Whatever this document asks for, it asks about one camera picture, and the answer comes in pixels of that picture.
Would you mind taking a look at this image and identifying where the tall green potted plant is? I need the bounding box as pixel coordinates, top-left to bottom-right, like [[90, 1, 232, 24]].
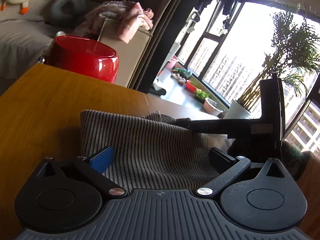
[[237, 1, 319, 111]]

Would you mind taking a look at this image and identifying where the pink blanket pile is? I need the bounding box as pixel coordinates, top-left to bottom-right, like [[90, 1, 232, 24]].
[[73, 0, 154, 43]]

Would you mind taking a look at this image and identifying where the grey neck pillow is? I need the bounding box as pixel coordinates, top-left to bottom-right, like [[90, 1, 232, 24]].
[[49, 0, 87, 29]]

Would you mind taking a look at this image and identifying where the pink basin pot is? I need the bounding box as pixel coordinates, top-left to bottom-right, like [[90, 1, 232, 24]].
[[203, 98, 223, 116]]

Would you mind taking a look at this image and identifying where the red plant bowl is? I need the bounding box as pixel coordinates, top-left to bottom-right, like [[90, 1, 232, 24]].
[[185, 80, 198, 94]]

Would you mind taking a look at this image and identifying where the grey striped knit garment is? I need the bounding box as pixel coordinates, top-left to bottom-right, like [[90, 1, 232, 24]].
[[80, 109, 311, 193]]

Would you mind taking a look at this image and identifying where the white plant pot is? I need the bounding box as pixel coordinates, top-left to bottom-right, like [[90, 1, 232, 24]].
[[224, 99, 251, 119]]

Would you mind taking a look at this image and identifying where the pink plastic bucket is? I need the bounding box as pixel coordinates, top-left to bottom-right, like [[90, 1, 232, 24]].
[[165, 55, 178, 69]]

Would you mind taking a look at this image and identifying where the beige sofa armrest box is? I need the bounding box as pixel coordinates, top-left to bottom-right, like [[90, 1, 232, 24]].
[[98, 18, 151, 87]]

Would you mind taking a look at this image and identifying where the red round stool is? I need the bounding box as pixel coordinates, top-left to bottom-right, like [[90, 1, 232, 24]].
[[37, 35, 119, 83]]

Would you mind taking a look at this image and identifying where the grey covered sofa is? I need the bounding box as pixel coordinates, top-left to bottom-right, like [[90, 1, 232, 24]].
[[1, 0, 84, 80]]

